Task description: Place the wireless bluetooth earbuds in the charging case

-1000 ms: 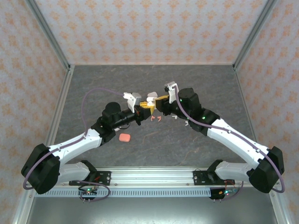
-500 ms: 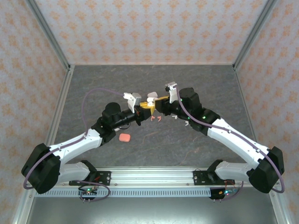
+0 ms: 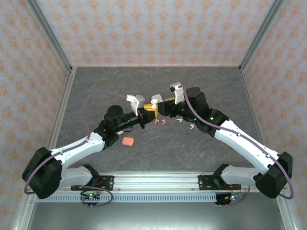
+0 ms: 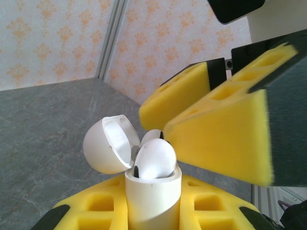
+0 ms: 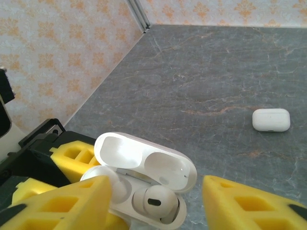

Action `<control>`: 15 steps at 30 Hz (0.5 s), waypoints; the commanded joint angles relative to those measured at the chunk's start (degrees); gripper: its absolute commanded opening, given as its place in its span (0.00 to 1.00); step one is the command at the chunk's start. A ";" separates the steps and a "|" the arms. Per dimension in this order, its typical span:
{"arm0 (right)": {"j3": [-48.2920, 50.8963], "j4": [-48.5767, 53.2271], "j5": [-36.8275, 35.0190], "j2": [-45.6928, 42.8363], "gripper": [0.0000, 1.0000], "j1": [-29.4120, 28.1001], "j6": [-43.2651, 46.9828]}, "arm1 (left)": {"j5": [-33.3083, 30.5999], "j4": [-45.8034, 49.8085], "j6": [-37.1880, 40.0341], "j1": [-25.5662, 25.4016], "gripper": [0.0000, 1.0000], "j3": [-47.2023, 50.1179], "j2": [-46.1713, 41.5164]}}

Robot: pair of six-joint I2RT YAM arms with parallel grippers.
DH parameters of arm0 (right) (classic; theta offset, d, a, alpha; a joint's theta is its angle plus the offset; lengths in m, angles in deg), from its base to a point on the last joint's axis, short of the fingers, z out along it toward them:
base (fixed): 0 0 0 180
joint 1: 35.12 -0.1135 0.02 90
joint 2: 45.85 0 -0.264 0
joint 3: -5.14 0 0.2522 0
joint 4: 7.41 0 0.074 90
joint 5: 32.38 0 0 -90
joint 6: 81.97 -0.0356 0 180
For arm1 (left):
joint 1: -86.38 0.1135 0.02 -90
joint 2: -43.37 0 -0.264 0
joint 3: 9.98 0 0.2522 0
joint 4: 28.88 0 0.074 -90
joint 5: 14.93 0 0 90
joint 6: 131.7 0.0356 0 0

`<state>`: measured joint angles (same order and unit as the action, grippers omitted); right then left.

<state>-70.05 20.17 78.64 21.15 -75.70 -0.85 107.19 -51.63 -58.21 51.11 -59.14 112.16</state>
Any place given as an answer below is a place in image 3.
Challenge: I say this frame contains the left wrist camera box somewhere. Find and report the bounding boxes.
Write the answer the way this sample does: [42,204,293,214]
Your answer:
[126,94,146,116]

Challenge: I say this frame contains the aluminium frame strut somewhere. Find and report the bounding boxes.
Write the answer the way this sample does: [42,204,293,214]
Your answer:
[275,197,297,230]
[12,197,36,230]

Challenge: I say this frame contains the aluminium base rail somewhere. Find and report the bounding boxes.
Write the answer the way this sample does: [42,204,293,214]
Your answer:
[59,171,288,192]

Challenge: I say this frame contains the grey slotted cable duct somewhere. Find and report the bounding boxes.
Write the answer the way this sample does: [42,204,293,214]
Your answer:
[35,193,218,203]

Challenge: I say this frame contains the grey metal panel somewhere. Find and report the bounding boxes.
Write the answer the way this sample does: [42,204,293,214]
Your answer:
[26,202,288,230]

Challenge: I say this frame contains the aluminium side rail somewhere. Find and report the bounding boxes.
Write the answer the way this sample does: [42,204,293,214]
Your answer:
[47,67,78,154]
[239,67,275,173]

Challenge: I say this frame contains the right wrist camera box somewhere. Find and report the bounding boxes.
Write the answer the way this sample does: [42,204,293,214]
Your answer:
[169,82,185,105]

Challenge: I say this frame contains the small circuit board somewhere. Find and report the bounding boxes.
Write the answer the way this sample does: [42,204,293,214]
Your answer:
[80,192,101,202]
[223,193,245,202]

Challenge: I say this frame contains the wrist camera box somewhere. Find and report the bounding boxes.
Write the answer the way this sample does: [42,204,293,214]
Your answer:
[126,94,146,116]
[169,82,185,105]

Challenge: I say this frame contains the aluminium corner post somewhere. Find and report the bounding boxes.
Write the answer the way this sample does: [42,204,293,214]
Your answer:
[25,0,74,72]
[239,0,286,72]

